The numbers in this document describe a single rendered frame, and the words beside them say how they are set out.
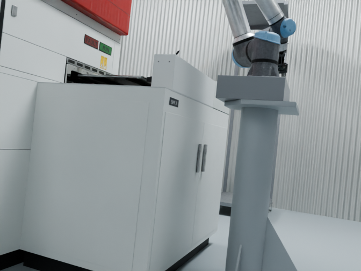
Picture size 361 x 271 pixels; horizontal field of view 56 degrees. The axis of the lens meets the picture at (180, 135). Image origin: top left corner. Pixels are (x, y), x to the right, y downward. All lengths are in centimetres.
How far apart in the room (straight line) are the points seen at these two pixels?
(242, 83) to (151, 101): 38
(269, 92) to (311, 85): 252
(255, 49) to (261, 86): 22
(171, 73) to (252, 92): 33
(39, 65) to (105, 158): 54
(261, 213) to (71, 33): 123
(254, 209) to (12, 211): 102
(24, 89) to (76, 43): 40
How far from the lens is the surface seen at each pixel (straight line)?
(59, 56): 175
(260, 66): 152
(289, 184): 386
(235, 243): 153
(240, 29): 168
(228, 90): 143
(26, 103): 161
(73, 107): 149
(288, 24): 165
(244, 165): 148
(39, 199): 161
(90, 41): 193
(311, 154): 384
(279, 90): 140
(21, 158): 161
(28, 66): 161
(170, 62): 136
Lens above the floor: 63
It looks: 1 degrees up
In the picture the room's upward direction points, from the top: 6 degrees clockwise
